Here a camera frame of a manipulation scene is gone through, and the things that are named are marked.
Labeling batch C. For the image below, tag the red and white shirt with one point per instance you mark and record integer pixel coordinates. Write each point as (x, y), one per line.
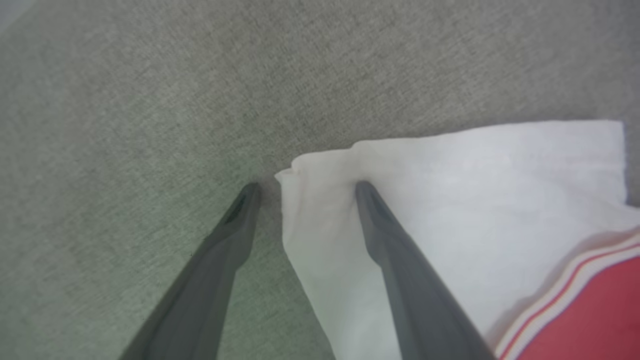
(500, 215)

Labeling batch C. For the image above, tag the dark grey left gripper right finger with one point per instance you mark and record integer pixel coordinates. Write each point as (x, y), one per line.
(415, 295)

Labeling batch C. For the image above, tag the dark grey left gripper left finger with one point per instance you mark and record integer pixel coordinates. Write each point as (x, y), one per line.
(200, 295)

